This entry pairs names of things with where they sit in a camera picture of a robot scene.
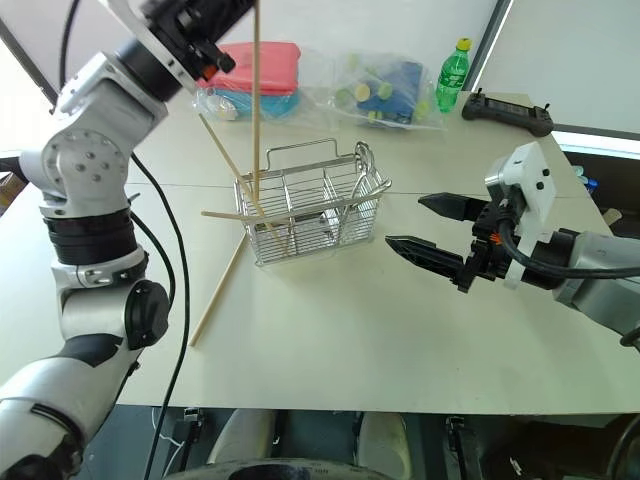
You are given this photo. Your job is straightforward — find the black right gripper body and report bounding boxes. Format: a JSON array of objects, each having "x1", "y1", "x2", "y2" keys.
[{"x1": 452, "y1": 196, "x2": 526, "y2": 295}]

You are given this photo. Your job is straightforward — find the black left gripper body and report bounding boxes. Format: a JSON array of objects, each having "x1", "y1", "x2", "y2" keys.
[{"x1": 141, "y1": 0, "x2": 237, "y2": 82}]

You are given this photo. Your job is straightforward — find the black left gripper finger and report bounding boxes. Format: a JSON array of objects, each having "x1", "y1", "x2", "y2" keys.
[{"x1": 200, "y1": 0, "x2": 261, "y2": 45}]

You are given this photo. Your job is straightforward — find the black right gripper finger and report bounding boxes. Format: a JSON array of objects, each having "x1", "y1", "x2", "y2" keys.
[
  {"x1": 417, "y1": 191, "x2": 490, "y2": 224},
  {"x1": 384, "y1": 234, "x2": 467, "y2": 287}
]

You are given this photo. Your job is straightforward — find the wooden chopstick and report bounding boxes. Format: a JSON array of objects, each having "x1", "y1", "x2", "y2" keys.
[
  {"x1": 251, "y1": 0, "x2": 263, "y2": 203},
  {"x1": 200, "y1": 210, "x2": 301, "y2": 224},
  {"x1": 189, "y1": 233, "x2": 250, "y2": 348},
  {"x1": 197, "y1": 112, "x2": 289, "y2": 254}
]

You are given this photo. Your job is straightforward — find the metal spoon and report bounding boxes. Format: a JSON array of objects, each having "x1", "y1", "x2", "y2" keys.
[{"x1": 327, "y1": 140, "x2": 377, "y2": 241}]

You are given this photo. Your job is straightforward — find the pink and blue bagged cloths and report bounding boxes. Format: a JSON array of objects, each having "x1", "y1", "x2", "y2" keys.
[{"x1": 193, "y1": 41, "x2": 305, "y2": 123}]

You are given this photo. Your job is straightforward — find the black handheld controller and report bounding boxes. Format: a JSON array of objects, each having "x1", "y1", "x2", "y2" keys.
[{"x1": 460, "y1": 87, "x2": 556, "y2": 138}]

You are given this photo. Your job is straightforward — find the small blue object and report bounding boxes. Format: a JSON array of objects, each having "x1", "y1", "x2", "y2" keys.
[{"x1": 571, "y1": 163, "x2": 600, "y2": 194}]

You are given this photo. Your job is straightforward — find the green plastic bottle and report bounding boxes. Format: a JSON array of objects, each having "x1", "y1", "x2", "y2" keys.
[{"x1": 435, "y1": 37, "x2": 474, "y2": 114}]

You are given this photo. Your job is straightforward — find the plastic bag with blue items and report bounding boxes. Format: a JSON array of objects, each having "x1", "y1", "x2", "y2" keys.
[{"x1": 327, "y1": 48, "x2": 448, "y2": 132}]

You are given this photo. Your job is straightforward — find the white curved shell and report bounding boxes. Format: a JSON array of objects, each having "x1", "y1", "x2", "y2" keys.
[
  {"x1": 207, "y1": 408, "x2": 278, "y2": 466},
  {"x1": 355, "y1": 411, "x2": 412, "y2": 480}
]

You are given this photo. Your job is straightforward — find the brown cardboard box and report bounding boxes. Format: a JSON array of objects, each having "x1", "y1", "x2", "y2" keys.
[{"x1": 0, "y1": 171, "x2": 27, "y2": 217}]

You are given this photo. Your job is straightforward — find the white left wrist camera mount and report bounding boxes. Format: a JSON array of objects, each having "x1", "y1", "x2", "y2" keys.
[{"x1": 106, "y1": 0, "x2": 200, "y2": 95}]

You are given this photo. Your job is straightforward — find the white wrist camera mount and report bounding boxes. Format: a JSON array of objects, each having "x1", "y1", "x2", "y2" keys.
[
  {"x1": 483, "y1": 140, "x2": 558, "y2": 292},
  {"x1": 106, "y1": 0, "x2": 200, "y2": 95}
]

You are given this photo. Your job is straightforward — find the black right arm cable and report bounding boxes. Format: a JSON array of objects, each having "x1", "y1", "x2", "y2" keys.
[{"x1": 497, "y1": 215, "x2": 640, "y2": 279}]

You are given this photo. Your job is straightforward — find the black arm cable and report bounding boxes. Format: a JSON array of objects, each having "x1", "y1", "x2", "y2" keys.
[
  {"x1": 497, "y1": 215, "x2": 640, "y2": 279},
  {"x1": 128, "y1": 152, "x2": 192, "y2": 480}
]

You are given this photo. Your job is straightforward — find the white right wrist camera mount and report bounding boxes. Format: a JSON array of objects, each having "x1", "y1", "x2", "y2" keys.
[{"x1": 483, "y1": 140, "x2": 558, "y2": 292}]

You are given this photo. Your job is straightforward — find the silver wire basket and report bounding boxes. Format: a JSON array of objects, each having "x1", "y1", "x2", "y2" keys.
[{"x1": 233, "y1": 137, "x2": 394, "y2": 269}]

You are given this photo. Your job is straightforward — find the black table clamp strap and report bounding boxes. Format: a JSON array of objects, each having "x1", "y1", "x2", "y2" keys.
[
  {"x1": 444, "y1": 414, "x2": 474, "y2": 480},
  {"x1": 182, "y1": 407, "x2": 202, "y2": 469}
]

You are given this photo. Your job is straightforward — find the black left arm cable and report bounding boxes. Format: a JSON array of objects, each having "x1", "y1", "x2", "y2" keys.
[{"x1": 128, "y1": 152, "x2": 192, "y2": 480}]

